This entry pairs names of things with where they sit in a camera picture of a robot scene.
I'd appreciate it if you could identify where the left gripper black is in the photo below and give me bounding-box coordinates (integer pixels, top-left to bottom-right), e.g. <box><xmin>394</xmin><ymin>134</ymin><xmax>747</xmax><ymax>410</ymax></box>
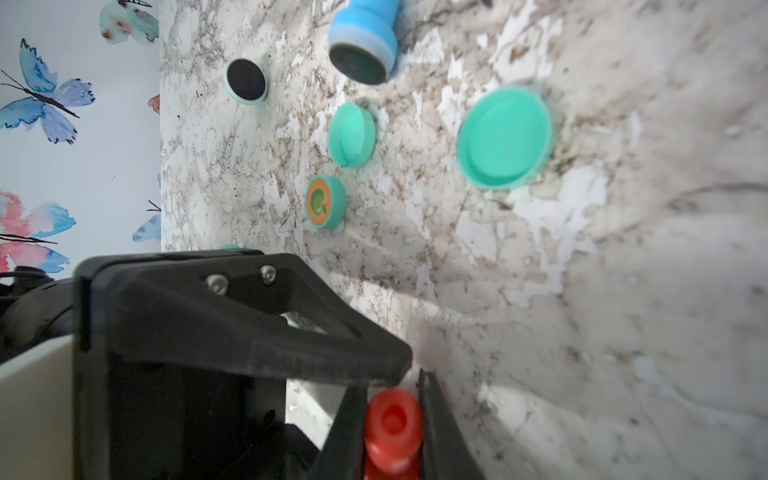
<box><xmin>0</xmin><ymin>248</ymin><xmax>414</xmax><ymax>480</ymax></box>

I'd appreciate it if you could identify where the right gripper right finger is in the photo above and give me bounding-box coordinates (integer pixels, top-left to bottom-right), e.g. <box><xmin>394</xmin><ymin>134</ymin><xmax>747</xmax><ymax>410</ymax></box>
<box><xmin>418</xmin><ymin>370</ymin><xmax>485</xmax><ymax>480</ymax></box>

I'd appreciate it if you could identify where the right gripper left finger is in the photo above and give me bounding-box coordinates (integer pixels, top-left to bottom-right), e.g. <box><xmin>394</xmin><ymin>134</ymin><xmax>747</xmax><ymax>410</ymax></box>
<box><xmin>305</xmin><ymin>387</ymin><xmax>367</xmax><ymax>480</ymax></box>

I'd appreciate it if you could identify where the red stamp with picture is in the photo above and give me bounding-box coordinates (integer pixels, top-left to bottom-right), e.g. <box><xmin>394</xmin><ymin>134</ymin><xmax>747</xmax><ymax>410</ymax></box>
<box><xmin>364</xmin><ymin>388</ymin><xmax>423</xmax><ymax>480</ymax></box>

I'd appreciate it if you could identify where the blue stamp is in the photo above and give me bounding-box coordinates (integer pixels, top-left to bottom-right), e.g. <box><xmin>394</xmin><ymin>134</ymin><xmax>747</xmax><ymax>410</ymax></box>
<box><xmin>328</xmin><ymin>0</ymin><xmax>400</xmax><ymax>85</ymax></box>

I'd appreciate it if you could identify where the green stamp apple picture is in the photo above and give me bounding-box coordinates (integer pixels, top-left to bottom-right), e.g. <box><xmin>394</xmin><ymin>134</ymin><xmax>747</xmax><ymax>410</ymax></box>
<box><xmin>305</xmin><ymin>176</ymin><xmax>346</xmax><ymax>230</ymax></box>

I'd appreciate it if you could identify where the green cap on edge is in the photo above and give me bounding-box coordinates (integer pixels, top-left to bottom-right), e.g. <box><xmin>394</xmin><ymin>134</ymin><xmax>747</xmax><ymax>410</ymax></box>
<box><xmin>328</xmin><ymin>102</ymin><xmax>377</xmax><ymax>168</ymax></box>

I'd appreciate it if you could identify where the green stamp lying apart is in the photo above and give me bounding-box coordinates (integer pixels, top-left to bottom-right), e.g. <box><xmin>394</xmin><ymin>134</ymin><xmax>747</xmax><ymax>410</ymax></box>
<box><xmin>223</xmin><ymin>58</ymin><xmax>269</xmax><ymax>105</ymax></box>

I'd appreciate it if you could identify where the green stamp cap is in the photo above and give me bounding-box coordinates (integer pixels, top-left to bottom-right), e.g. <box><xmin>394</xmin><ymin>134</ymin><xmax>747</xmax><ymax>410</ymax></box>
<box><xmin>457</xmin><ymin>86</ymin><xmax>556</xmax><ymax>190</ymax></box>

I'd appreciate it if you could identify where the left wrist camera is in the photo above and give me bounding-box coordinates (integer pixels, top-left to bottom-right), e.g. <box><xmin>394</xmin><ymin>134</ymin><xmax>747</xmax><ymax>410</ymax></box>
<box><xmin>1</xmin><ymin>335</ymin><xmax>73</xmax><ymax>479</ymax></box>

